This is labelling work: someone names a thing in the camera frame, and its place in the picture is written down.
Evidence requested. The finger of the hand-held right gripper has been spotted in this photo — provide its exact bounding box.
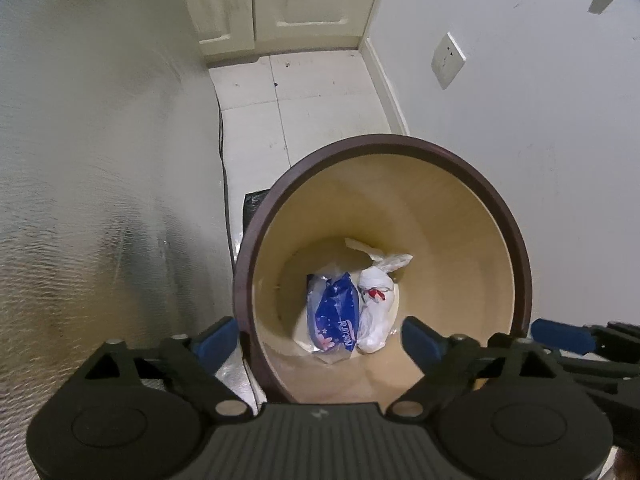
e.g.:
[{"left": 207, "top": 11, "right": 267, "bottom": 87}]
[
  {"left": 555, "top": 357, "right": 640, "bottom": 396},
  {"left": 531, "top": 318, "right": 640, "bottom": 361}
]

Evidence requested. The blue printed plastic packet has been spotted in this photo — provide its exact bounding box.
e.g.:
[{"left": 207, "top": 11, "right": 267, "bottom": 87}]
[{"left": 306, "top": 271, "right": 362, "bottom": 365}]

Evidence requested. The knotted white plastic bag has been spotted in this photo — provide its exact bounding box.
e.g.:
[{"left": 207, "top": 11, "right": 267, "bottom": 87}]
[{"left": 345, "top": 238, "right": 414, "bottom": 353}]

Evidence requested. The white wall socket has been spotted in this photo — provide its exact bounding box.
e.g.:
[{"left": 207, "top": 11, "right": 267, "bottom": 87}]
[{"left": 431, "top": 32, "right": 467, "bottom": 91}]

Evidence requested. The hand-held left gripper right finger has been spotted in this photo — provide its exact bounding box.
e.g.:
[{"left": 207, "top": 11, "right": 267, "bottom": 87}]
[{"left": 387, "top": 316, "right": 568, "bottom": 423}]

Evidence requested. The black floor cable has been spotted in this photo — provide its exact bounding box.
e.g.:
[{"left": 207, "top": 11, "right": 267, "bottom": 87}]
[{"left": 215, "top": 95, "right": 240, "bottom": 267}]

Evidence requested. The silver foil cover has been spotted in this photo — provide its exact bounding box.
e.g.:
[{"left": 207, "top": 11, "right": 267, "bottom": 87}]
[{"left": 0, "top": 0, "right": 261, "bottom": 480}]

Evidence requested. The beige bin with brown rim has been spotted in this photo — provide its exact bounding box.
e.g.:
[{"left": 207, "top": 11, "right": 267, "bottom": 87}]
[{"left": 233, "top": 134, "right": 533, "bottom": 406}]

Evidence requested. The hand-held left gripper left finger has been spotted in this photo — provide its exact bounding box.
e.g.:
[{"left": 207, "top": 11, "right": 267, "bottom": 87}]
[{"left": 82, "top": 316, "right": 253, "bottom": 423}]

